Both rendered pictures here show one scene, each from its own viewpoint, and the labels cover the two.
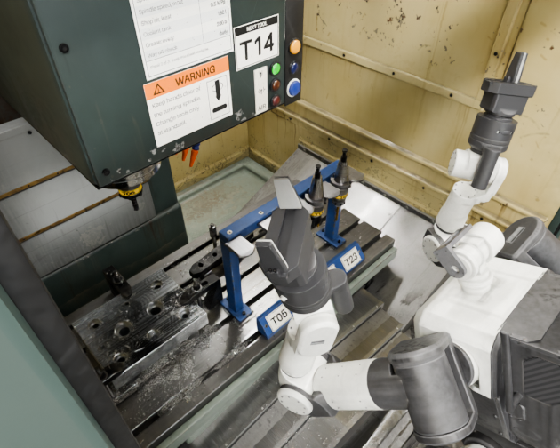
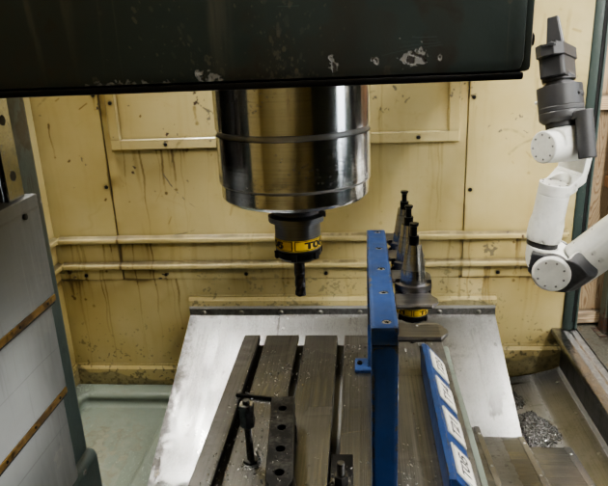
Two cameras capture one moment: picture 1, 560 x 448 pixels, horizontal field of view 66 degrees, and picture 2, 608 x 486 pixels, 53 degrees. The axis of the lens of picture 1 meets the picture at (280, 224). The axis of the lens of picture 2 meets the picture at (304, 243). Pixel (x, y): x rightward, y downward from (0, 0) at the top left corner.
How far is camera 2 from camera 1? 0.87 m
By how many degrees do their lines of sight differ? 42
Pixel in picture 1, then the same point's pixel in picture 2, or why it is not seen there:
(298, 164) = (208, 334)
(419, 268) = (473, 367)
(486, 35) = not seen: hidden behind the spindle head
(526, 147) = (518, 161)
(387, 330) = (519, 450)
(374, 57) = not seen: hidden behind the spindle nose
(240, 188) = (104, 429)
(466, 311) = not seen: outside the picture
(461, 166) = (561, 143)
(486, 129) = (566, 93)
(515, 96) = (569, 57)
